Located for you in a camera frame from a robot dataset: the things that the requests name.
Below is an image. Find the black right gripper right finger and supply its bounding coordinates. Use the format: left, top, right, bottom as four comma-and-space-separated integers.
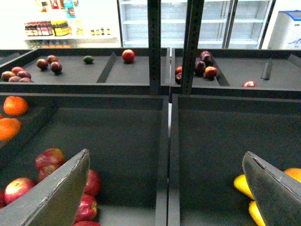
242, 152, 301, 226

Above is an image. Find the orange fruit lower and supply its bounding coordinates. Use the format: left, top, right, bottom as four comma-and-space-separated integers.
0, 118, 22, 142

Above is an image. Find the orange fruit upper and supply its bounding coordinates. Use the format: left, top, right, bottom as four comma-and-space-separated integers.
3, 96, 29, 116

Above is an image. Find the white bottle shelf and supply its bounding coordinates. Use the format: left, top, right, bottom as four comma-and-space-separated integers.
22, 0, 121, 48

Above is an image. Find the black shelf post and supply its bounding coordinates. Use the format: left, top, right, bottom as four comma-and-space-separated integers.
147, 0, 160, 95
181, 0, 205, 94

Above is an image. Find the red apple right tray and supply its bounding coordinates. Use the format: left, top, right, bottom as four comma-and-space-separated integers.
242, 81, 257, 88

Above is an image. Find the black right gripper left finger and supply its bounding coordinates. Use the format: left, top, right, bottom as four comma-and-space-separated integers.
0, 149, 90, 226

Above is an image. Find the yellow mango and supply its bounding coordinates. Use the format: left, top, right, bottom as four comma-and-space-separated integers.
233, 174, 254, 200
284, 168, 301, 182
248, 201, 266, 226

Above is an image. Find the black shelf post right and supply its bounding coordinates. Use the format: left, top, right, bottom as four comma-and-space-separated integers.
181, 0, 205, 94

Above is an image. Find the glass door refrigerator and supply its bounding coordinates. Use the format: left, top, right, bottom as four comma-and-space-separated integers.
117, 0, 275, 49

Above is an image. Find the red apple front top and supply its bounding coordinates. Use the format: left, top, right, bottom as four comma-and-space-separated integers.
35, 148, 66, 170

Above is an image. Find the red apple back tray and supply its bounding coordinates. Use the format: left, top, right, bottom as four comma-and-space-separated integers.
122, 49, 135, 64

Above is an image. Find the red apple front bottom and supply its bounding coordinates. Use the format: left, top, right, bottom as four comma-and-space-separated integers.
74, 194, 97, 223

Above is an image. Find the green avocado back tray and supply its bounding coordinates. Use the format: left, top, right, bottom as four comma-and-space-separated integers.
83, 56, 94, 65

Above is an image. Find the red apple tray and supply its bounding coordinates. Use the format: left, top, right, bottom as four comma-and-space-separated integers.
242, 81, 257, 88
122, 49, 135, 64

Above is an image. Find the red apple by post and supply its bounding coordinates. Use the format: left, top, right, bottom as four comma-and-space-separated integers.
205, 66, 217, 79

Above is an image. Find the orange fruit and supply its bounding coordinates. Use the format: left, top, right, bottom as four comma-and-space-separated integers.
0, 118, 22, 142
3, 96, 29, 116

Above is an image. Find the black shelf post left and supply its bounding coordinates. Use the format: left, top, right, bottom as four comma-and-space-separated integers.
147, 0, 160, 95

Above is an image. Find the red apple front right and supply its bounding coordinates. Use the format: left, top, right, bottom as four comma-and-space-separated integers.
84, 169, 102, 197

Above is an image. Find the red apple front left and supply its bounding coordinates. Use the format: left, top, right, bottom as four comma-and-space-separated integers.
4, 178, 37, 205

